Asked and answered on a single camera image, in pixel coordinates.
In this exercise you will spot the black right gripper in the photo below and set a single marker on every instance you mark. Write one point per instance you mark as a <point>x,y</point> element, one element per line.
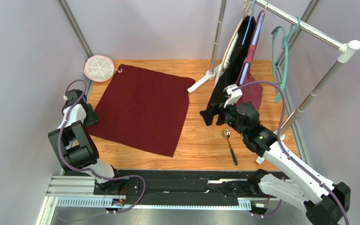
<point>217,112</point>

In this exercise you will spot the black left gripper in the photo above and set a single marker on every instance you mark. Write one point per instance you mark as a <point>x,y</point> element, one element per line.
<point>93,118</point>

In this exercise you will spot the gold spoon green handle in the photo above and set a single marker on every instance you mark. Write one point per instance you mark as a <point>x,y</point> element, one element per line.
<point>226,134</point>

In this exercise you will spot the dark red cloth napkin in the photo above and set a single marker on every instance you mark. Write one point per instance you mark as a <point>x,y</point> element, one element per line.
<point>143,109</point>

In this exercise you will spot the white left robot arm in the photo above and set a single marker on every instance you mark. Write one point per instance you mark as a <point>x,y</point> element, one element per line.
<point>75,148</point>

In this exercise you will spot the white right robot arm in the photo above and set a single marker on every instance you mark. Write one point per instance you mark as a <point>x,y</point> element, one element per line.
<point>322,201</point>

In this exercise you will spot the dark red hanging garment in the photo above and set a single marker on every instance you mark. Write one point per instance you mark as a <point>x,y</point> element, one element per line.
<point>252,93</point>

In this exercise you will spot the round pink mesh laundry bag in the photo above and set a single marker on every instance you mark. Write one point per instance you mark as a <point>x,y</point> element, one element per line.
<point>100,69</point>

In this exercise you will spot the white hanging towel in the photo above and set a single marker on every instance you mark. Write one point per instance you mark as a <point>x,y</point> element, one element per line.
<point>221,68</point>

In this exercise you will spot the blue plastic hanger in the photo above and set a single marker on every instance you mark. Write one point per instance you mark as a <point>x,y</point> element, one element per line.
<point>247,63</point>

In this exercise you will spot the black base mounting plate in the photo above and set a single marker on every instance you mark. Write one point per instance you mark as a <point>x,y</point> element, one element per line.
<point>185,188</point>

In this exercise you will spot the black hanging garment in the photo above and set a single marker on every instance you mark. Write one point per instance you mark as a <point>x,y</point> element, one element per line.
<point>230,76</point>

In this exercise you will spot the wooden hanger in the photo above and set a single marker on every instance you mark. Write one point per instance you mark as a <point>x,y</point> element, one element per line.
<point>247,6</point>

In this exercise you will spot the silver clothes rack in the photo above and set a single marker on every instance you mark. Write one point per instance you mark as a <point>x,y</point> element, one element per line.
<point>280,67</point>

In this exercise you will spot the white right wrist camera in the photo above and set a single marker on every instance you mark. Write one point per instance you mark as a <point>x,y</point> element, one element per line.
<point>233,94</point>

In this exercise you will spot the aluminium frame rail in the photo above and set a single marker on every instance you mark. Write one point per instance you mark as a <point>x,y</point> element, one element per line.
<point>77,191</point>

